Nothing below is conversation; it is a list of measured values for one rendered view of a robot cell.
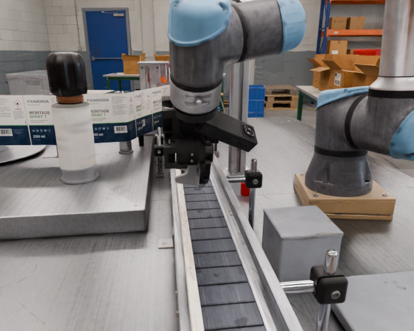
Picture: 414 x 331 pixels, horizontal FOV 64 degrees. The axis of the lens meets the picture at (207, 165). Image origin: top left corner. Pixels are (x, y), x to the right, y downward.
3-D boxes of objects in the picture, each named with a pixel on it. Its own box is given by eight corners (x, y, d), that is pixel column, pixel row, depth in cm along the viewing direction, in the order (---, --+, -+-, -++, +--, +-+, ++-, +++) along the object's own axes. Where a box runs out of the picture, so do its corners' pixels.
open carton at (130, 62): (119, 74, 618) (117, 53, 606) (129, 73, 662) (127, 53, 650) (140, 74, 612) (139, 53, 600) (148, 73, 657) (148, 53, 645)
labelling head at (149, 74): (142, 127, 139) (138, 62, 130) (174, 126, 140) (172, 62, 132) (140, 134, 125) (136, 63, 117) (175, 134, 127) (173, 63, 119)
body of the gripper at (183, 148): (163, 141, 62) (161, 87, 53) (209, 140, 63) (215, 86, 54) (164, 173, 57) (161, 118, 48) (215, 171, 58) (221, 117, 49)
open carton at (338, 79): (316, 94, 328) (320, 54, 316) (363, 94, 327) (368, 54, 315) (328, 100, 291) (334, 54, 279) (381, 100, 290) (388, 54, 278)
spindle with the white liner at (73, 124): (66, 172, 87) (49, 52, 78) (102, 171, 88) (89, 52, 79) (56, 185, 79) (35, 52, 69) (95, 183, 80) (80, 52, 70)
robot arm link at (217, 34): (250, 4, 39) (183, 15, 36) (238, 84, 47) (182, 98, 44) (218, -21, 43) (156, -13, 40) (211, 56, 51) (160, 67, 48)
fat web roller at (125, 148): (119, 150, 107) (114, 90, 101) (133, 150, 107) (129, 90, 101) (117, 154, 103) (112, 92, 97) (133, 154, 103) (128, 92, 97)
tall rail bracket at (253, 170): (220, 235, 67) (221, 157, 62) (255, 233, 68) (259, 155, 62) (223, 244, 64) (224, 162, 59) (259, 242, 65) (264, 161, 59)
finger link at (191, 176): (174, 187, 66) (173, 155, 59) (204, 186, 67) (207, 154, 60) (175, 200, 64) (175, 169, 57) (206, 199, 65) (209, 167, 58)
